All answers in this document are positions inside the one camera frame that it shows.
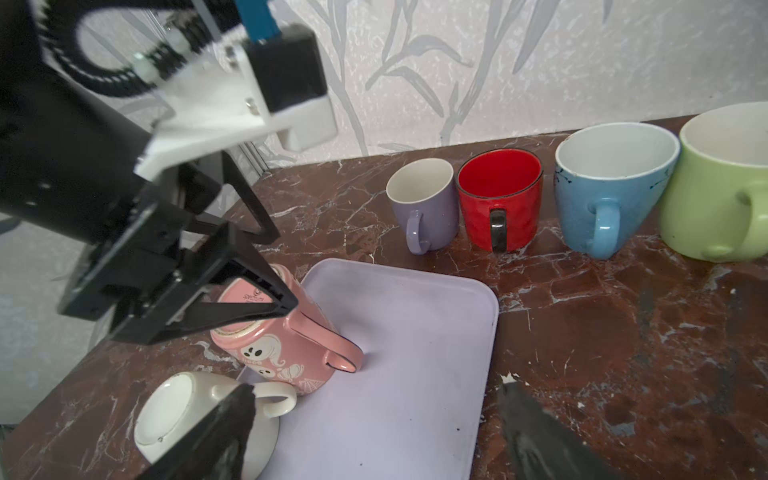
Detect red mug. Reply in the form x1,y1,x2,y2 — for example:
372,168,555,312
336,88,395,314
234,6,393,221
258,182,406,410
456,148,543,253

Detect blue mug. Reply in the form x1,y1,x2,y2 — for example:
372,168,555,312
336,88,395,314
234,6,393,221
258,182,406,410
554,122,681,260

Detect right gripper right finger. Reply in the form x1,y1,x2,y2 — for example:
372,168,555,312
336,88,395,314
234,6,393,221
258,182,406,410
498,382,619,479

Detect light green mug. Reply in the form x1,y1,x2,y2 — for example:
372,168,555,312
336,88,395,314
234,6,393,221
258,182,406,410
659,101,767,262

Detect lavender mug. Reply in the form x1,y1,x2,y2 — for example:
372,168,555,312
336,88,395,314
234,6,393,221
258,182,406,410
385,158,460,255

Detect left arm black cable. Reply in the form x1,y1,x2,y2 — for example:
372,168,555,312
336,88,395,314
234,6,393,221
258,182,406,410
35,0,241,100

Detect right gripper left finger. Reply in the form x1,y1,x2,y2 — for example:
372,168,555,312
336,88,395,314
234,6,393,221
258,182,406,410
137,384,256,480

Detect lavender plastic tray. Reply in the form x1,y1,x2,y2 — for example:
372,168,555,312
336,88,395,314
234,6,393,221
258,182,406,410
263,259,499,479

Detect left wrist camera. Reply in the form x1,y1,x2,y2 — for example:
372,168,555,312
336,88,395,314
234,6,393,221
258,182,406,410
134,24,337,180

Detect pink patterned mug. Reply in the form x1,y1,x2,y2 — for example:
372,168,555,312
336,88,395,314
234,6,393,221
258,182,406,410
210,264,364,395

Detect white mug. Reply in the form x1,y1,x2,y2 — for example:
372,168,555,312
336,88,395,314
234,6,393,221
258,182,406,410
134,372,297,479

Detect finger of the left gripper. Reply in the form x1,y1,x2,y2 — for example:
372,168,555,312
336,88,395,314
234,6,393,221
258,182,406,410
110,223,299,345

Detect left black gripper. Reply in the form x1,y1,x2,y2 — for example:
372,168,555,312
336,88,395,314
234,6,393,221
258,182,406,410
1,60,280,345

